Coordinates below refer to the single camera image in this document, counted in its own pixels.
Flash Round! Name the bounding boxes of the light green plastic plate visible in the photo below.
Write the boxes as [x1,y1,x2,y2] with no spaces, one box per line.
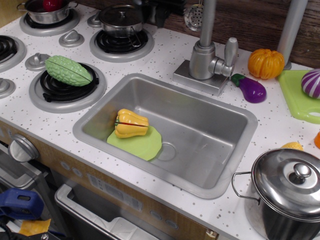
[106,126,162,161]

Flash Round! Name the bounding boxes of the orange toy pumpkin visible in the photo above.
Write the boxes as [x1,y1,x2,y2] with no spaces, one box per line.
[247,48,285,80]

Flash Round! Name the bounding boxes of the purple toy eggplant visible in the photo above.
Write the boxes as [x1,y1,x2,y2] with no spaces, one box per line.
[230,73,267,104]

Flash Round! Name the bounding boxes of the small steel pot with lid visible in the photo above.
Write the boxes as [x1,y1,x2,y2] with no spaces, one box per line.
[98,4,143,48]

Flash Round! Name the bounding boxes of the yellow toy corn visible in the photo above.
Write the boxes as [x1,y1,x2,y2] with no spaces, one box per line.
[281,142,304,151]

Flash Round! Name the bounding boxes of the silver stove knob upper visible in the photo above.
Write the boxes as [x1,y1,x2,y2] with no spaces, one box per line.
[58,29,85,48]

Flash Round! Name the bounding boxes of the large steel pot with lid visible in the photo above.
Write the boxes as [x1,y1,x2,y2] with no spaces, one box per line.
[235,148,320,240]

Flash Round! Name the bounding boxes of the left edge stove burner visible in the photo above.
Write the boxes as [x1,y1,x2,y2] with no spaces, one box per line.
[0,35,27,73]

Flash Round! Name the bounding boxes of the grey vertical support pole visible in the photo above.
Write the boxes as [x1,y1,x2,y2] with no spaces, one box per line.
[277,0,308,70]

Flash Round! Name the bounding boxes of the silver stove knob left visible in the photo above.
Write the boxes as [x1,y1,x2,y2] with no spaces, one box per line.
[0,78,16,99]

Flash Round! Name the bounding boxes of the silver stove knob back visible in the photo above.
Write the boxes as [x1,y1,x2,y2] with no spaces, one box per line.
[87,10,102,28]

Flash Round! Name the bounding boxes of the silver stove knob middle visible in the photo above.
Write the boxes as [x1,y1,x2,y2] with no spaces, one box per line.
[25,52,50,72]

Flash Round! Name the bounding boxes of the orange toy piece right edge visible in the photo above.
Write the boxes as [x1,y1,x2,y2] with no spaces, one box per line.
[313,131,320,149]

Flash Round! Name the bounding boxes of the yellow toy bell pepper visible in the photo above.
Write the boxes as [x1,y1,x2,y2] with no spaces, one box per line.
[114,108,150,139]

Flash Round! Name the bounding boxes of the back left stove burner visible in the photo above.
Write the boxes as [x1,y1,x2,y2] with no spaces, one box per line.
[19,10,80,37]

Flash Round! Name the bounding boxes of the silver oven door handle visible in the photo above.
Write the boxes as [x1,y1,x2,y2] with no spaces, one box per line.
[0,141,40,193]

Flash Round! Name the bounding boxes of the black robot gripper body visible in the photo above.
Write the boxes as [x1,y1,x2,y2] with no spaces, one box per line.
[132,0,187,28]

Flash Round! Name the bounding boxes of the front black stove burner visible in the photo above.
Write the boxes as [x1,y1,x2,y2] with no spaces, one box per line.
[29,63,107,114]

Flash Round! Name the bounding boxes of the yellow tape piece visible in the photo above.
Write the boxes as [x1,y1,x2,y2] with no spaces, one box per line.
[18,219,51,237]

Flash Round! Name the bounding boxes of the green toy bitter gourd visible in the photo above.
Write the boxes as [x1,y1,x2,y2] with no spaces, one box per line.
[44,55,93,87]

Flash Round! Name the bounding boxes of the green plastic cutting board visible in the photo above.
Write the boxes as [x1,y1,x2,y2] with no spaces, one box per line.
[277,70,320,125]

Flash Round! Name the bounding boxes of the silver oven front dial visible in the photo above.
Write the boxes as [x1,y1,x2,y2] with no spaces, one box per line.
[8,134,40,163]

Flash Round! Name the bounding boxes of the hanging perforated metal strainer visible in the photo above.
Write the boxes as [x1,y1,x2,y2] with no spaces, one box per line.
[184,1,204,32]

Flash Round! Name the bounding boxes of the silver dishwasher door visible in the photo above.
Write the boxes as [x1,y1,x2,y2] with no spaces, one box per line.
[54,184,173,240]

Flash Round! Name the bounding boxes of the silver stove knob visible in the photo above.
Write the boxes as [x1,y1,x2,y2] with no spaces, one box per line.
[58,29,85,48]
[87,10,102,28]
[0,78,16,99]
[25,52,50,72]

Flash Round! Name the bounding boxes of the red toy fruit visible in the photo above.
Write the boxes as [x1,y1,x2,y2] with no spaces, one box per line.
[42,0,63,12]

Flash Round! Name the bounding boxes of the purple striped toy onion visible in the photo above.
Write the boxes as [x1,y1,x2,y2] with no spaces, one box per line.
[301,68,320,99]

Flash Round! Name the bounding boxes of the silver toy faucet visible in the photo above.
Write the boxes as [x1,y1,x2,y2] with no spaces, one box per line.
[173,0,239,96]

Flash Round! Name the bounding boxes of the stainless steel sink basin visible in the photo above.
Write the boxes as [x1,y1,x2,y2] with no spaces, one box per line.
[73,73,258,199]

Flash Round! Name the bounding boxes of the small steel pan back left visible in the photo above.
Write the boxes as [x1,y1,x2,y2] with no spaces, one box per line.
[16,0,78,25]

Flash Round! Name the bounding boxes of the back right stove burner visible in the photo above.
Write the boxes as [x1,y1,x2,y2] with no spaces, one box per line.
[89,29,154,63]

